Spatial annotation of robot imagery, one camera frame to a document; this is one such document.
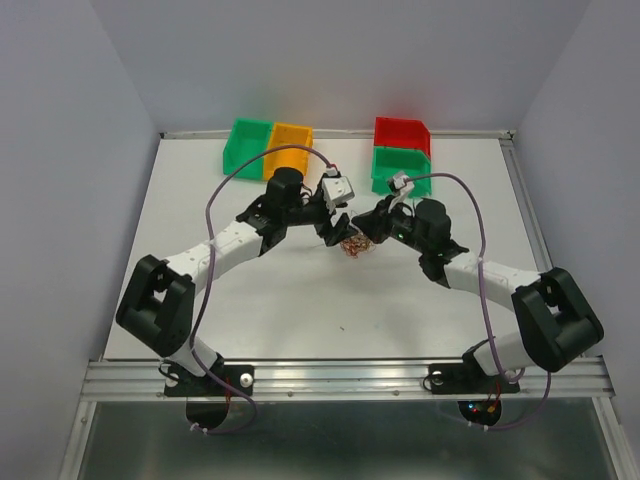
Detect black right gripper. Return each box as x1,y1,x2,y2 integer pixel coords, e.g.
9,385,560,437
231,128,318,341
349,194,429,254

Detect green plastic bin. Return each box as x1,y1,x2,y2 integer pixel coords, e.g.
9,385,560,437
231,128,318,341
223,118,273,175
371,146,431,195

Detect red plastic bin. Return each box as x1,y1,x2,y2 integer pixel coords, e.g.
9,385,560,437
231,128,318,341
374,117,432,158

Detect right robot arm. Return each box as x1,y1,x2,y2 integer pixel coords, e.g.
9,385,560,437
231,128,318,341
352,197,604,390

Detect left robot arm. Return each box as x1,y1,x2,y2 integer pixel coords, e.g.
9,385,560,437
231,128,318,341
115,167,356,394

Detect yellow plastic bin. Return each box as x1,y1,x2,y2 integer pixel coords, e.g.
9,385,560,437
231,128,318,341
263,122,313,181

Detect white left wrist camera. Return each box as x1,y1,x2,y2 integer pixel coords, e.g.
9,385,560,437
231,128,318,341
320,166,355,212

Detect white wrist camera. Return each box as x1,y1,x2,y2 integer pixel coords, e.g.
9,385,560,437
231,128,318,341
320,166,355,212
387,171,414,210

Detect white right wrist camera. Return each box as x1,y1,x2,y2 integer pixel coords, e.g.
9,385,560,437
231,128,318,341
387,171,414,210

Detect aluminium front rail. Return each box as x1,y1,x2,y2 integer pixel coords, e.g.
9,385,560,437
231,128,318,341
80,357,615,403

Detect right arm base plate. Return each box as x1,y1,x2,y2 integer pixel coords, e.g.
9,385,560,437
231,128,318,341
422,363,520,395

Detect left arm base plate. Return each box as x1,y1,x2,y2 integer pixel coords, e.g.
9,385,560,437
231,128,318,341
158,361,255,398

